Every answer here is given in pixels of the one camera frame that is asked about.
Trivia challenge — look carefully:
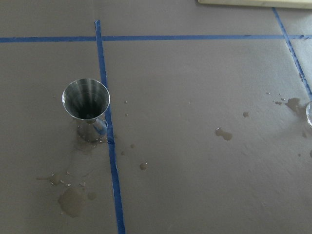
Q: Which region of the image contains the bamboo cutting board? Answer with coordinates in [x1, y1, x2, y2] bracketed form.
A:
[198, 0, 312, 9]

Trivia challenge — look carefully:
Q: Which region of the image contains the clear wine glass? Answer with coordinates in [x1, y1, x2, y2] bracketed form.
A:
[306, 101, 312, 127]

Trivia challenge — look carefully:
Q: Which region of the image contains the steel jigger measuring cup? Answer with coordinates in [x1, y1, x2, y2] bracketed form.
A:
[62, 78, 110, 142]

